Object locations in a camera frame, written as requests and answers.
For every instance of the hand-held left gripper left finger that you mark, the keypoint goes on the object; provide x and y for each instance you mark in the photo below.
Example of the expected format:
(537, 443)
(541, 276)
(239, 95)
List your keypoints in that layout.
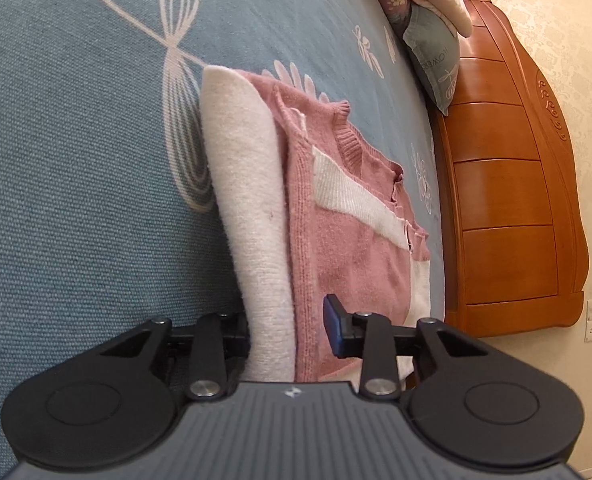
(235, 335)

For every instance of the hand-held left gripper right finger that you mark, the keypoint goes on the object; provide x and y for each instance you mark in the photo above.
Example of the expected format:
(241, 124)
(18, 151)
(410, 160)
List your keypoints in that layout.
(333, 325)

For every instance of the pink and white knit sweater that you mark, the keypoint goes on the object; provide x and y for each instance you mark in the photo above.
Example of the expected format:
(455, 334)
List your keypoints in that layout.
(336, 240)

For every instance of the wooden headboard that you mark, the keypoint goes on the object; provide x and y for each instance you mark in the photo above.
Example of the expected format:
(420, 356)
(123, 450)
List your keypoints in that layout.
(506, 185)

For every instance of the grey-green printed pillow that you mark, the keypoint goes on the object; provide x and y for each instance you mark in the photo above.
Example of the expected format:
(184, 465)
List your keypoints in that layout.
(433, 60)

